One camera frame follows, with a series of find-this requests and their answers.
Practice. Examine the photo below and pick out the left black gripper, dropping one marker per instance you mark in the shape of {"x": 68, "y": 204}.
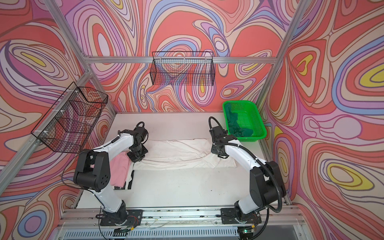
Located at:
{"x": 138, "y": 158}

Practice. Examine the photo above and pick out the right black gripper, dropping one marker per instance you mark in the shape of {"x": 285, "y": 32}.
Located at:
{"x": 215, "y": 150}

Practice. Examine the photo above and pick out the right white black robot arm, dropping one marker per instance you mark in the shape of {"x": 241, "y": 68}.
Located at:
{"x": 266, "y": 187}

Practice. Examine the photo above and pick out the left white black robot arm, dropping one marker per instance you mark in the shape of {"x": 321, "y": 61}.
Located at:
{"x": 109, "y": 200}

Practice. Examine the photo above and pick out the green t shirt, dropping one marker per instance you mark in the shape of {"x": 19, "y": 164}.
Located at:
{"x": 233, "y": 126}

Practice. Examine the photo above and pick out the green plastic basket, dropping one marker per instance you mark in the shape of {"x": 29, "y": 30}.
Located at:
{"x": 248, "y": 117}

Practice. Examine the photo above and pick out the pink folded t shirt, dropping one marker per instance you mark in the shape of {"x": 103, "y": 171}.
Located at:
{"x": 120, "y": 169}

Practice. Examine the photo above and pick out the black wire basket back wall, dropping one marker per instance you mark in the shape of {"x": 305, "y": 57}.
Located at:
{"x": 182, "y": 72}

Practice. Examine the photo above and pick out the black wire basket wall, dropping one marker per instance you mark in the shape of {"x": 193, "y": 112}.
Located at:
{"x": 67, "y": 125}
{"x": 182, "y": 72}

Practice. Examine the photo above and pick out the black wire basket left wall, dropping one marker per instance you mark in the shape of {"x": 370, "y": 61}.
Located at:
{"x": 67, "y": 125}

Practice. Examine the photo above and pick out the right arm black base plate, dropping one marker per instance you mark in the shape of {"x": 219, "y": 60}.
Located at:
{"x": 231, "y": 216}

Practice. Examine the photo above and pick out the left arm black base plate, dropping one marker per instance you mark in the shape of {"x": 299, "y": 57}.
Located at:
{"x": 132, "y": 218}

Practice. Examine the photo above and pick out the aluminium frame back bar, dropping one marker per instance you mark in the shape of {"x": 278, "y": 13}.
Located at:
{"x": 216, "y": 60}

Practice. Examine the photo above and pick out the aluminium frame bar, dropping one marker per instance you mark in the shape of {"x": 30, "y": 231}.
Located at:
{"x": 216, "y": 60}
{"x": 12, "y": 168}

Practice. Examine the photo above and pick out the white vented cable duct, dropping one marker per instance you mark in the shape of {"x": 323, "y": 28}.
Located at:
{"x": 148, "y": 233}

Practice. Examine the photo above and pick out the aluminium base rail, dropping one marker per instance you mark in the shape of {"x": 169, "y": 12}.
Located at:
{"x": 182, "y": 217}

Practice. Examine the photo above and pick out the aluminium frame left bar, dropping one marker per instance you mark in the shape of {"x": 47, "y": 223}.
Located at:
{"x": 12, "y": 168}

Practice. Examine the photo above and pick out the aluminium frame left post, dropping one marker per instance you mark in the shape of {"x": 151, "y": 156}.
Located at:
{"x": 59, "y": 10}

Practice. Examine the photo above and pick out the aluminium frame post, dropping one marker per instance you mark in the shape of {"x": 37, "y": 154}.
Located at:
{"x": 59, "y": 10}
{"x": 294, "y": 25}

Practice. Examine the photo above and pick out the aluminium frame right post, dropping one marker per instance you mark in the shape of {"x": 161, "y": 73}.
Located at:
{"x": 294, "y": 25}

